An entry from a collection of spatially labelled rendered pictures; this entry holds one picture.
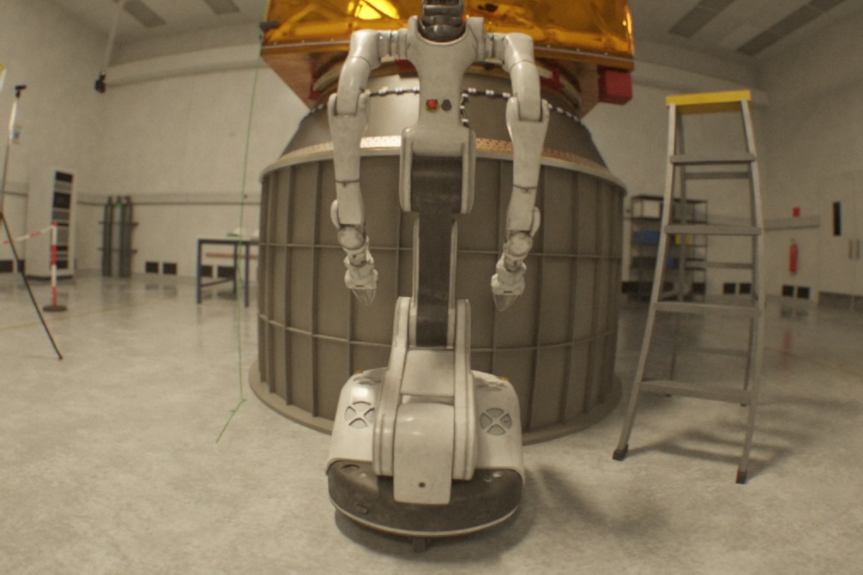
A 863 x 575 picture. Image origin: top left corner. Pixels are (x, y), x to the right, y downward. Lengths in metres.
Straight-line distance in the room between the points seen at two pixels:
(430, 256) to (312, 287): 0.73
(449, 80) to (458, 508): 1.13
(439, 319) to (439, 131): 0.54
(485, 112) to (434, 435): 1.33
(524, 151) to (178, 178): 8.31
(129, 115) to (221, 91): 2.37
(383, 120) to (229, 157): 6.80
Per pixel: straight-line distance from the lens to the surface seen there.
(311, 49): 2.29
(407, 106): 1.89
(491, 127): 1.82
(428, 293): 1.28
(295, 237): 1.97
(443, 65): 1.25
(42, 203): 8.47
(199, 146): 8.90
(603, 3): 2.46
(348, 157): 1.09
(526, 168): 1.08
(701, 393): 1.72
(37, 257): 8.53
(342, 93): 1.13
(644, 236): 7.84
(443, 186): 1.18
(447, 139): 1.21
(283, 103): 8.36
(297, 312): 1.97
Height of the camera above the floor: 0.78
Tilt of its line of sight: level
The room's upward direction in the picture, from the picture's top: 2 degrees clockwise
